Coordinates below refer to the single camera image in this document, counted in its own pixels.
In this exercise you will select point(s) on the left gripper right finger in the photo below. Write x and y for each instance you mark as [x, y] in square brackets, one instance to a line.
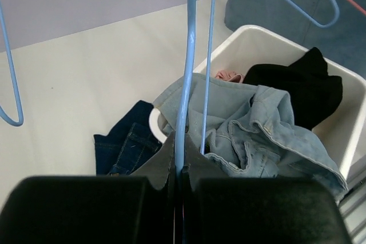
[223, 209]

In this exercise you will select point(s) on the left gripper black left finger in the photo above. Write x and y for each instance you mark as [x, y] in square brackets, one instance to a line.
[136, 208]

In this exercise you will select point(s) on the dark blue denim skirt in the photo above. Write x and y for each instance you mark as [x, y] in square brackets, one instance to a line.
[128, 145]

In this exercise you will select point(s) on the light blue denim skirt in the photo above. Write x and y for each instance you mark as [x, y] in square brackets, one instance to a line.
[250, 131]

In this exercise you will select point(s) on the pink skirt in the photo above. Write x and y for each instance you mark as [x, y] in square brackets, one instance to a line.
[230, 76]

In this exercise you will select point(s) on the light blue wire hanger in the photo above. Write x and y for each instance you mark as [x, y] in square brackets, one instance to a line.
[13, 78]

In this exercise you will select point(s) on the black skirt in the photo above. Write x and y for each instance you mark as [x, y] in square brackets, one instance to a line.
[315, 95]

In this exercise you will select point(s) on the blue hanger of dark denim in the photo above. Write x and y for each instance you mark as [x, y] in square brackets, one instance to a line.
[179, 147]

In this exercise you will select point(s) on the front aluminium rail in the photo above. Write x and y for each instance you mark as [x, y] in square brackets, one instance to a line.
[352, 207]

